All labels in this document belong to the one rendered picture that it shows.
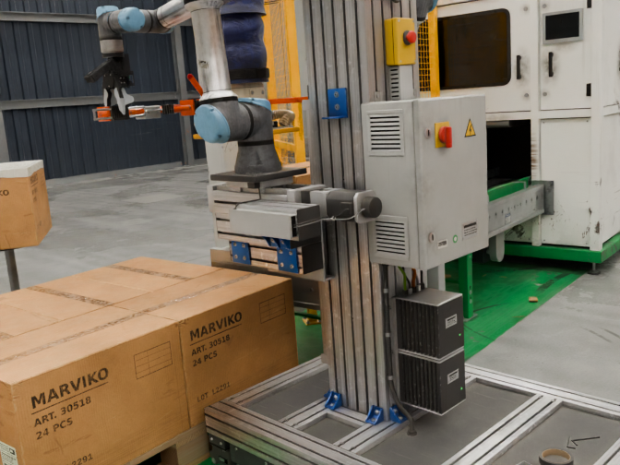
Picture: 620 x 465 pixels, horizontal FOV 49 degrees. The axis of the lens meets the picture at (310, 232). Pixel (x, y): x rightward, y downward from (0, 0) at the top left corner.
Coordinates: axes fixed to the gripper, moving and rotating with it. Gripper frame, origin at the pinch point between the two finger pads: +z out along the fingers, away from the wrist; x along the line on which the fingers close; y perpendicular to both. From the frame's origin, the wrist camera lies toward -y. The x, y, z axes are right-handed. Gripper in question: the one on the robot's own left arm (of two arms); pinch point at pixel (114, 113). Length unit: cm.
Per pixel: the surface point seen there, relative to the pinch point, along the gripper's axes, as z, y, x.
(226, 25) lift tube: -30, 51, -3
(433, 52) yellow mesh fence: -25, 287, 63
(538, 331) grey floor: 126, 189, -62
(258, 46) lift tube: -21, 61, -9
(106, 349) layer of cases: 72, -29, -29
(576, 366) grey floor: 126, 157, -96
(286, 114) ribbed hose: 6, 74, -9
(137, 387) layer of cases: 88, -20, -28
